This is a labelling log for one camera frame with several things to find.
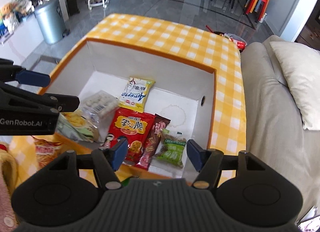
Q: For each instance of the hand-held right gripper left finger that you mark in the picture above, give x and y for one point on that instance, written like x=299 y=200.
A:
x=120 y=151

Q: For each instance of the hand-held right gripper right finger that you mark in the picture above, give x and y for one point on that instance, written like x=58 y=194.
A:
x=195 y=154

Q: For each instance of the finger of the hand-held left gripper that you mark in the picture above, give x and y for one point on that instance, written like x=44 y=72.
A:
x=35 y=78
x=65 y=103

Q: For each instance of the green snack packet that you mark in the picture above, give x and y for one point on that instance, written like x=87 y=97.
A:
x=172 y=149

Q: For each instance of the white green chips packet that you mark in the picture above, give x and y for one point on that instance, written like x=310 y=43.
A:
x=75 y=124

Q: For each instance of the large red snack packet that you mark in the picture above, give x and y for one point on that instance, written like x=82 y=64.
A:
x=130 y=126

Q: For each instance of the slim red brown snack packet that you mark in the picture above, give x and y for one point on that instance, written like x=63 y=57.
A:
x=152 y=141

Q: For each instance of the clear snack bag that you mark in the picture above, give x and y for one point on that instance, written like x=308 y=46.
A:
x=100 y=101

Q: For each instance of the white yellow snack packet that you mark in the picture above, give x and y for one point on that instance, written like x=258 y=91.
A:
x=136 y=94

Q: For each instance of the orange cardboard box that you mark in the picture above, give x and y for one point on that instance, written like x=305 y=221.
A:
x=150 y=54

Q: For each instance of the red stick snack packet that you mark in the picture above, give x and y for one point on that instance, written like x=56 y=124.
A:
x=46 y=151

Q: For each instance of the white low cabinet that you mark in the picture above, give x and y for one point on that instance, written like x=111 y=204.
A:
x=20 y=44

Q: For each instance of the yellow plush cloth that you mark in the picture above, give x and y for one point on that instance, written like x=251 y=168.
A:
x=10 y=161

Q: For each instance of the grey metal trash can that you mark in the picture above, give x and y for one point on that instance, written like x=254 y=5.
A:
x=50 y=21

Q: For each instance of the pink fluffy blanket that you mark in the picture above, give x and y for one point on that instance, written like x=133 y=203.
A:
x=6 y=197

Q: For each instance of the beige sofa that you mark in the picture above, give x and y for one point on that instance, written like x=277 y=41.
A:
x=270 y=121

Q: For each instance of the red and white plastic bag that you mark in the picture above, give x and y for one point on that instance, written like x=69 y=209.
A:
x=237 y=43

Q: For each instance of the yellow checkered tablecloth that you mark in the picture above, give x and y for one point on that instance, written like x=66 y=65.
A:
x=162 y=31

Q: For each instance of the white pillow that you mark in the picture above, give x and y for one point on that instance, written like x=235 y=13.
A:
x=300 y=84

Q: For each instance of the stacked orange stools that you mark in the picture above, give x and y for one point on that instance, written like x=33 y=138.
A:
x=257 y=4

